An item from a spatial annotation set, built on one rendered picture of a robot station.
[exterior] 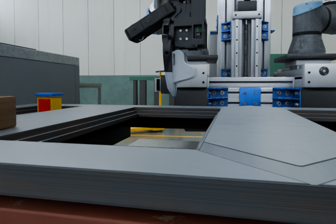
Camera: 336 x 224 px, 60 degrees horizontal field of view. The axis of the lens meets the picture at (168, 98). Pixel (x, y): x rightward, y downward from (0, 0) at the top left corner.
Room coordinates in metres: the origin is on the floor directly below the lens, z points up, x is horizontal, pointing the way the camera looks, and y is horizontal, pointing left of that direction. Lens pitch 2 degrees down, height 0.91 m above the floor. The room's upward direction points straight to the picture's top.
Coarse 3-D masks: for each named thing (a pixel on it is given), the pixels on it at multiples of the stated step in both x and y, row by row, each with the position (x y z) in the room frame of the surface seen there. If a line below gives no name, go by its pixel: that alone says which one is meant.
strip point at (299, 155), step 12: (216, 144) 0.33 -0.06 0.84; (228, 144) 0.33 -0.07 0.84; (240, 144) 0.33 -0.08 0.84; (252, 144) 0.33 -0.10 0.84; (264, 144) 0.33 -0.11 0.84; (276, 144) 0.33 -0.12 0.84; (288, 144) 0.33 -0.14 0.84; (264, 156) 0.27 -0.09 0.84; (276, 156) 0.27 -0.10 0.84; (288, 156) 0.27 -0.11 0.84; (300, 156) 0.27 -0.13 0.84; (312, 156) 0.27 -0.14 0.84; (324, 156) 0.27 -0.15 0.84
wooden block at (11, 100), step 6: (0, 96) 0.45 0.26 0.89; (6, 96) 0.45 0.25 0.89; (12, 96) 0.47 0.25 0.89; (0, 102) 0.44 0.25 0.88; (6, 102) 0.45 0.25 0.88; (12, 102) 0.47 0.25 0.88; (0, 108) 0.44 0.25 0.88; (6, 108) 0.45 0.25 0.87; (12, 108) 0.47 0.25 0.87; (0, 114) 0.44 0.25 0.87; (6, 114) 0.45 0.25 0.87; (12, 114) 0.47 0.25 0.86; (0, 120) 0.43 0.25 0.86; (6, 120) 0.45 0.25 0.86; (12, 120) 0.47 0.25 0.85; (0, 126) 0.43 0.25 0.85; (6, 126) 0.45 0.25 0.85; (12, 126) 0.47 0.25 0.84
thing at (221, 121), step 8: (216, 120) 0.55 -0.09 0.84; (224, 120) 0.55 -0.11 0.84; (232, 120) 0.55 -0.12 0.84; (240, 120) 0.55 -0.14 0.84; (248, 120) 0.55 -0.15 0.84; (256, 120) 0.55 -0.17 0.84; (264, 120) 0.55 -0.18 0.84; (272, 120) 0.55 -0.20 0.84; (280, 120) 0.55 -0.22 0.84; (288, 120) 0.55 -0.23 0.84
